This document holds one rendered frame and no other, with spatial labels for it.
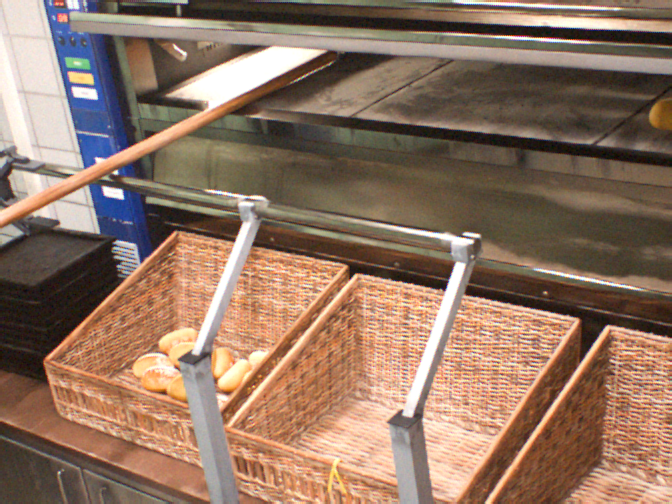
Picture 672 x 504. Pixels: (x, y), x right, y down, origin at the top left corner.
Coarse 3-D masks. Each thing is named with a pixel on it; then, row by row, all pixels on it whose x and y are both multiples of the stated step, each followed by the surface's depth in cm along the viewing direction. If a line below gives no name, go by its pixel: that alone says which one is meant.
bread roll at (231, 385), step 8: (240, 360) 288; (232, 368) 285; (240, 368) 286; (248, 368) 287; (224, 376) 284; (232, 376) 284; (240, 376) 285; (224, 384) 284; (232, 384) 284; (240, 384) 285
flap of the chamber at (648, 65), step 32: (96, 32) 277; (128, 32) 270; (160, 32) 264; (192, 32) 258; (224, 32) 252; (256, 32) 247; (544, 64) 208; (576, 64) 204; (608, 64) 200; (640, 64) 197
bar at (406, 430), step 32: (32, 160) 275; (160, 192) 249; (192, 192) 243; (256, 224) 236; (320, 224) 224; (352, 224) 219; (384, 224) 215; (224, 288) 232; (448, 288) 205; (448, 320) 203; (192, 352) 230; (192, 384) 229; (416, 384) 201; (192, 416) 234; (416, 416) 200; (224, 448) 237; (416, 448) 200; (224, 480) 238; (416, 480) 202
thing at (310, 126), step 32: (160, 96) 304; (224, 128) 286; (256, 128) 279; (288, 128) 273; (320, 128) 267; (352, 128) 261; (384, 128) 258; (416, 128) 255; (480, 160) 243; (512, 160) 239; (544, 160) 234; (576, 160) 229; (608, 160) 225; (640, 160) 222
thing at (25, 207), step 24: (288, 72) 296; (240, 96) 284; (192, 120) 274; (144, 144) 264; (96, 168) 255; (120, 168) 260; (48, 192) 246; (72, 192) 251; (0, 216) 238; (24, 216) 243
